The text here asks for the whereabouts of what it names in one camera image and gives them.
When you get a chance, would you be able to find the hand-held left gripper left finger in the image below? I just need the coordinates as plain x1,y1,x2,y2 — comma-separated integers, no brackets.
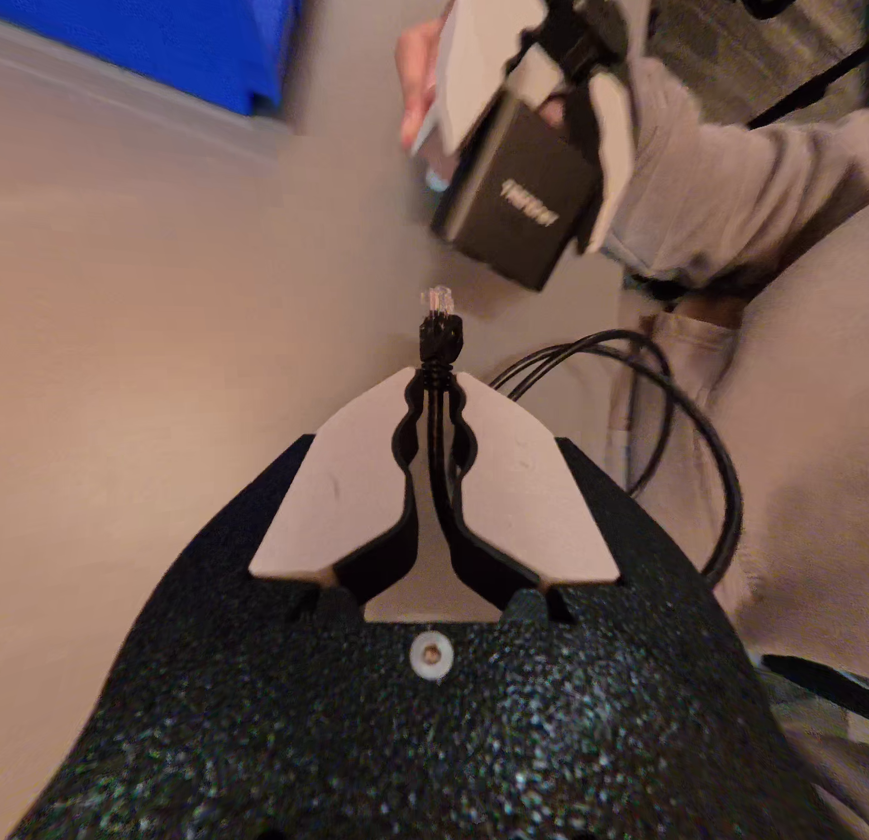
248,366,420,608

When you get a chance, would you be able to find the black ethernet splitter box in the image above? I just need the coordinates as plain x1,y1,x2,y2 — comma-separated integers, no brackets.
430,96,602,292

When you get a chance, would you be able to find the blue plastic bin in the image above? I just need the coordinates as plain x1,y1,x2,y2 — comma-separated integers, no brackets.
0,0,310,117

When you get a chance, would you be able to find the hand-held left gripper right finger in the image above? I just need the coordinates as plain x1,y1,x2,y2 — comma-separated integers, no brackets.
444,370,621,614

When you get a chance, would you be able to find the person's right hand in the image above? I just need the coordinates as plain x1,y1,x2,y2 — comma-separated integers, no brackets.
396,11,463,175

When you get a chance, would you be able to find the black ethernet cable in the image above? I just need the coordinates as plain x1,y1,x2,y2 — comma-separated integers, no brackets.
417,284,744,613

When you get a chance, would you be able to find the person's right forearm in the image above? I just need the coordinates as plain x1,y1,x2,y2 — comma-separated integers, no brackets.
601,55,869,292

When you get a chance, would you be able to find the person's grey hoodie torso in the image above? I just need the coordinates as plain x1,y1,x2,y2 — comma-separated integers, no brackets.
604,0,869,678

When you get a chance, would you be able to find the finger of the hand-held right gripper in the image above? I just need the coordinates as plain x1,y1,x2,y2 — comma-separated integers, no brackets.
433,0,568,156
585,0,656,255

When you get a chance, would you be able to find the grey desk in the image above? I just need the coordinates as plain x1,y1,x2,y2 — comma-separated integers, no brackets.
0,0,635,835

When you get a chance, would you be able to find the black strap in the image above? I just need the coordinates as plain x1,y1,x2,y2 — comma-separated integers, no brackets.
716,0,869,131

